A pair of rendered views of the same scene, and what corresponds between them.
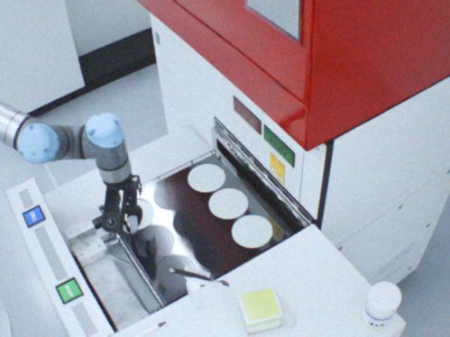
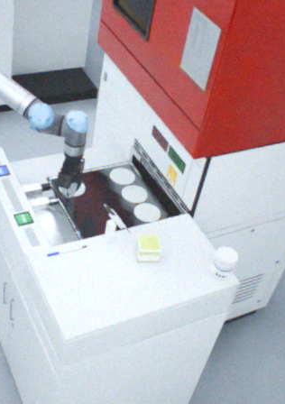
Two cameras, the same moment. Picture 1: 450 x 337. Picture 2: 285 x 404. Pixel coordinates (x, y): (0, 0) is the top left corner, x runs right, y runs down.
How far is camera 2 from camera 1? 0.97 m
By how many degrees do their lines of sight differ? 7
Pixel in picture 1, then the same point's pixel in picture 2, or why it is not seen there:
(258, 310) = (147, 245)
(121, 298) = (54, 234)
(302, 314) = (172, 260)
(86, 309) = (33, 231)
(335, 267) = (197, 239)
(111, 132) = (83, 123)
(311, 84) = (206, 118)
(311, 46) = (210, 96)
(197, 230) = (112, 204)
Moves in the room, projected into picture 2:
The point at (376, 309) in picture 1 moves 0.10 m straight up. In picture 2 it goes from (220, 260) to (228, 239)
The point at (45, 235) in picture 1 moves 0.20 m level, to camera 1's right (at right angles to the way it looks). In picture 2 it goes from (8, 184) to (63, 192)
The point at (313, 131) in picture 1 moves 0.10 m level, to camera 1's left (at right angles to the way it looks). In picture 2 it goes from (200, 147) to (170, 142)
